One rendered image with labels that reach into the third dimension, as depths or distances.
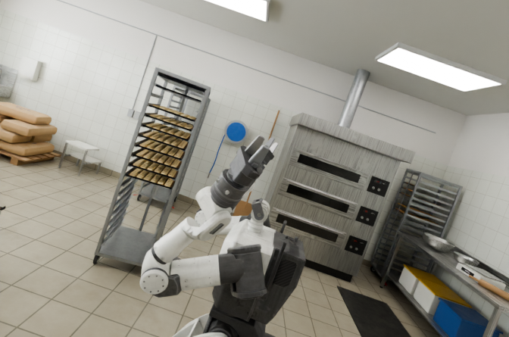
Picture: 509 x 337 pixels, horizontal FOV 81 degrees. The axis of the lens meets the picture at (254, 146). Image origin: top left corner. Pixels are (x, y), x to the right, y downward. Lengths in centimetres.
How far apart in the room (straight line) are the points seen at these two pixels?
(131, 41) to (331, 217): 431
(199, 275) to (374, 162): 368
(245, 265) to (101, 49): 530
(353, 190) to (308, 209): 67
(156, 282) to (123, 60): 503
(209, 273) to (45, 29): 592
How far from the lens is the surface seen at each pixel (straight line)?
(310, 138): 416
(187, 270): 98
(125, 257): 304
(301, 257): 114
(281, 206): 425
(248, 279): 98
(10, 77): 672
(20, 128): 534
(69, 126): 609
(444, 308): 428
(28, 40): 665
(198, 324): 147
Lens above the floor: 161
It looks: 3 degrees down
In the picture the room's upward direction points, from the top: 19 degrees clockwise
